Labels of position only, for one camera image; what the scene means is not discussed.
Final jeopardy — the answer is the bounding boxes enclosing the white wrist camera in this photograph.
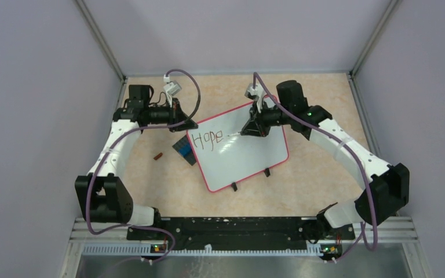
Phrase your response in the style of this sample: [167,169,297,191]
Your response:
[245,84,267,113]
[163,75,182,107]

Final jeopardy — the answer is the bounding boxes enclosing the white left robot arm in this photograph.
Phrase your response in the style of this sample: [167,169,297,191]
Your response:
[74,81,198,239]

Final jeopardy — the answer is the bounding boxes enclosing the dark grey lego baseplate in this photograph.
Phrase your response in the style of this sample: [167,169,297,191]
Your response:
[172,136,196,166]

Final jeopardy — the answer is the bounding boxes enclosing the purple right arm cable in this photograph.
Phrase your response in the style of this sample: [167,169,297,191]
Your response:
[252,72,380,262]

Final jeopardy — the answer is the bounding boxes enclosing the white marker pen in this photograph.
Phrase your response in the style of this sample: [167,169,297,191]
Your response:
[227,132,240,137]

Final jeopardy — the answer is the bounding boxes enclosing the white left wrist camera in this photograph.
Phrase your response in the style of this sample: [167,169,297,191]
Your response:
[163,75,182,107]

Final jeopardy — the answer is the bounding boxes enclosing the pink framed whiteboard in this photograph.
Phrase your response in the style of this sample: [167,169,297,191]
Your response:
[186,103,289,192]

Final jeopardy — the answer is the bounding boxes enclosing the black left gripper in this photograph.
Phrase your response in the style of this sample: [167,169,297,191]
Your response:
[145,97,198,133]

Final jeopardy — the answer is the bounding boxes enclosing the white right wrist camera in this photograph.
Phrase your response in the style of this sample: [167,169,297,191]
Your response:
[245,84,267,113]

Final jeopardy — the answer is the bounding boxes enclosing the brown marker cap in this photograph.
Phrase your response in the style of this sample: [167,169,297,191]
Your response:
[153,152,163,160]

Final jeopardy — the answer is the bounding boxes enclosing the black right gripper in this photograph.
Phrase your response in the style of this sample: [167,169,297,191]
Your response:
[242,99,292,138]

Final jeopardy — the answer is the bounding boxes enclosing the white cable duct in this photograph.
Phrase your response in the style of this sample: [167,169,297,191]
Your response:
[82,243,323,257]

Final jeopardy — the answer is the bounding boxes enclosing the blue lego brick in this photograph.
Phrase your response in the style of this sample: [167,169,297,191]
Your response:
[178,144,192,157]

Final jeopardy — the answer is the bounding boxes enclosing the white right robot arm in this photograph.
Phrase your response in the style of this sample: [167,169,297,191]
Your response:
[240,80,410,239]

